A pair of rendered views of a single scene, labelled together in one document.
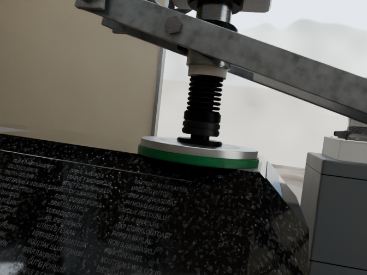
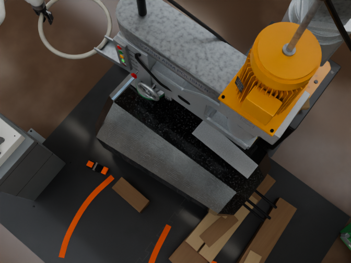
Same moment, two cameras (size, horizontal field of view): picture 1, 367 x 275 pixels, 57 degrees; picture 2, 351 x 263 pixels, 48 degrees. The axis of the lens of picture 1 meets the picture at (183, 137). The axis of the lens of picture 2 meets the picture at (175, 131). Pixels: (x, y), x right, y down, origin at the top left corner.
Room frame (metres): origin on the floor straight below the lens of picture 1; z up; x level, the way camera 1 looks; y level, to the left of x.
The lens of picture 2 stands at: (1.47, 0.54, 3.30)
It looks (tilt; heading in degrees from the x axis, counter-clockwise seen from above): 75 degrees down; 205
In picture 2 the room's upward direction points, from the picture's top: 1 degrees clockwise
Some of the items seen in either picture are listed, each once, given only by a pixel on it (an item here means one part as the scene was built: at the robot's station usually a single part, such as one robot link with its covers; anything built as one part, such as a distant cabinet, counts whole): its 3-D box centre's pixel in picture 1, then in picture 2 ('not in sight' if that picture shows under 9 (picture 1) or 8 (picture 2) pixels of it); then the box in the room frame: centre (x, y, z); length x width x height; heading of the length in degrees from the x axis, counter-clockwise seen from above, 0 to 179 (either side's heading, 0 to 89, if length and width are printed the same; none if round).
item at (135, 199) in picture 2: not in sight; (131, 195); (1.30, 0.08, 0.07); 0.30 x 0.12 x 0.12; 76
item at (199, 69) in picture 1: (207, 67); not in sight; (0.62, -0.03, 0.99); 0.07 x 0.07 x 0.04
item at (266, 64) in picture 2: not in sight; (271, 77); (0.76, 0.62, 1.90); 0.31 x 0.28 x 0.40; 169
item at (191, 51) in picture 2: not in sight; (202, 62); (0.69, 0.31, 1.62); 0.96 x 0.25 x 0.17; 79
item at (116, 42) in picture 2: not in sight; (123, 54); (0.72, -0.12, 1.37); 0.08 x 0.03 x 0.28; 79
